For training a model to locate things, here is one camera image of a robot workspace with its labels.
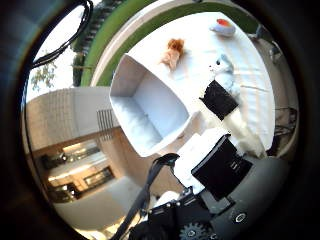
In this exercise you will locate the white open container box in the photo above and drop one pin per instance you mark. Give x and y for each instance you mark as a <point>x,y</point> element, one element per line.
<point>150,110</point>

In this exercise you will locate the grey and white plush toy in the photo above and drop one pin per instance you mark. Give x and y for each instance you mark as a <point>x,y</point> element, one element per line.
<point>225,71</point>

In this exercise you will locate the orange plush toy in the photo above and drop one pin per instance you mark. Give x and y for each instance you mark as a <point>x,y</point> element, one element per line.
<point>173,53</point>

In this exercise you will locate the white striped tablecloth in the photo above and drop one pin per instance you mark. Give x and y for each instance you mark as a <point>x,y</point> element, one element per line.
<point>200,43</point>

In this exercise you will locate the leafy tree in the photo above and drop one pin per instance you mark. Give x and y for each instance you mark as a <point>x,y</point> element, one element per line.
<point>43,76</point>

